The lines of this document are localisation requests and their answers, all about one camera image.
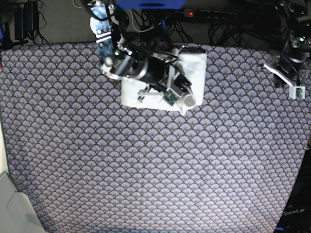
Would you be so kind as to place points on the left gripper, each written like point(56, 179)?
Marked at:
point(295, 68)

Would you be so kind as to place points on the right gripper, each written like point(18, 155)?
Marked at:
point(160, 72)

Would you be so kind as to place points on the white printed T-shirt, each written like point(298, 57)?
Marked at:
point(194, 67)

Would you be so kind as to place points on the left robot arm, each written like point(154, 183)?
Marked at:
point(295, 14)

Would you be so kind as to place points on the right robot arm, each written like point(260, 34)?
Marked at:
point(141, 55)

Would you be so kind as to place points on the blue box at top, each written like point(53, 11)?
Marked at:
point(151, 4)

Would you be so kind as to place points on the black power strip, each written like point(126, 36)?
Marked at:
point(207, 14)

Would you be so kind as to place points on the fan-patterned grey tablecloth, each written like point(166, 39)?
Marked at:
point(91, 165)

